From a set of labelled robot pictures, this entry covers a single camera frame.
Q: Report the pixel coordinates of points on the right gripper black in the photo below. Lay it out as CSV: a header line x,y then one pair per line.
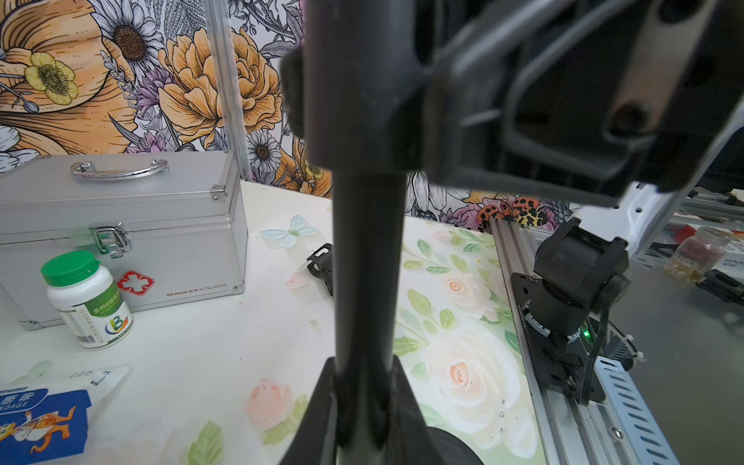
x,y
570,100

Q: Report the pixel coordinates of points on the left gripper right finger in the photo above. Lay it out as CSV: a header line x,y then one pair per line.
x,y
411,441

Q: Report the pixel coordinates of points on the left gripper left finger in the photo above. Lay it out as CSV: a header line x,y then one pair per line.
x,y
315,442

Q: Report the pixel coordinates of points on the black round stand base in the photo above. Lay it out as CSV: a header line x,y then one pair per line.
x,y
452,450

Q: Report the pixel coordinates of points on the silver aluminium first aid case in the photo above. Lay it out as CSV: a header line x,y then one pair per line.
x,y
170,227

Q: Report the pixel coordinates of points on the blue white bandage packet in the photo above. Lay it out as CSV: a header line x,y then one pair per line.
x,y
50,417

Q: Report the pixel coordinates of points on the white bottle green cap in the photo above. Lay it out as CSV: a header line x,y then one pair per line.
x,y
87,299

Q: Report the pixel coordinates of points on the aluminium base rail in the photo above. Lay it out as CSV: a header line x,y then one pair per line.
x,y
563,290

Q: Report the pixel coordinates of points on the white perforated cable tray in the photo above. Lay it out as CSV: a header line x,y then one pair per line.
x,y
632,424

